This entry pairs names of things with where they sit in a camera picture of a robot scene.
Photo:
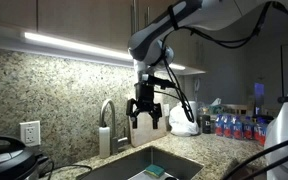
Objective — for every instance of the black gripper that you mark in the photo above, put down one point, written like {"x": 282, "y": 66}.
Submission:
{"x": 144, "y": 95}

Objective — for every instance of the black rice cooker lid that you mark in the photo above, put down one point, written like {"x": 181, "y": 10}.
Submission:
{"x": 4, "y": 156}

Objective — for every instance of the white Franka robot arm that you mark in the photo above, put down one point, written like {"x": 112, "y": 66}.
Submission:
{"x": 197, "y": 13}

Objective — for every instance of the steel rice cooker body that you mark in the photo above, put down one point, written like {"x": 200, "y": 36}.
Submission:
{"x": 37, "y": 166}

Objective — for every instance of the wooden cutting board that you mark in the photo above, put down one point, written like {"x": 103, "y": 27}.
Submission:
{"x": 149, "y": 131}

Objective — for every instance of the brushed steel faucet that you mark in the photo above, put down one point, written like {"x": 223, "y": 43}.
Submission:
{"x": 112, "y": 110}

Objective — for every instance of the white plastic bag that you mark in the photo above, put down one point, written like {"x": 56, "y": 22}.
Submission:
{"x": 180, "y": 125}

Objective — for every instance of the white paper towel roll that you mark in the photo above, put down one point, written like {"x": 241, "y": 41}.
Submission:
{"x": 193, "y": 108}

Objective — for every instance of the white soap dispenser bottle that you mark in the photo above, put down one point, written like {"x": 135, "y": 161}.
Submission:
{"x": 104, "y": 141}

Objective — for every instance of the stainless steel sink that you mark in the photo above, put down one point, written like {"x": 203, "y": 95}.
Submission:
{"x": 130, "y": 163}

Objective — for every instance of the green sponge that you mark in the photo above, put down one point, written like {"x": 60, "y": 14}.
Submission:
{"x": 155, "y": 170}

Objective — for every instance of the black jar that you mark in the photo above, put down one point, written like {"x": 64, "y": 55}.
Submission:
{"x": 206, "y": 124}

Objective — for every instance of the tissue box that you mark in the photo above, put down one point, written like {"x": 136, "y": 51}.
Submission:
{"x": 217, "y": 107}

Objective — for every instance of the under-cabinet light strip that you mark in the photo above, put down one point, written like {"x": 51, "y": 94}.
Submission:
{"x": 77, "y": 46}

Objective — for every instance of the wooden upper cabinet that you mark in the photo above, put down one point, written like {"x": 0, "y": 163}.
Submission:
{"x": 84, "y": 20}

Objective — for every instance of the blue lit screen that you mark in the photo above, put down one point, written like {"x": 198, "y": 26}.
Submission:
{"x": 259, "y": 96}

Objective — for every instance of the small white wall plate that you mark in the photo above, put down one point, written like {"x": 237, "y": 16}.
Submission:
{"x": 166, "y": 110}

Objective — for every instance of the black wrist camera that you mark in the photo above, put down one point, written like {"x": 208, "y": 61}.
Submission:
{"x": 159, "y": 81}

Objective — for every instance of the white duplex wall outlet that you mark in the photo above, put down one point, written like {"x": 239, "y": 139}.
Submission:
{"x": 30, "y": 133}

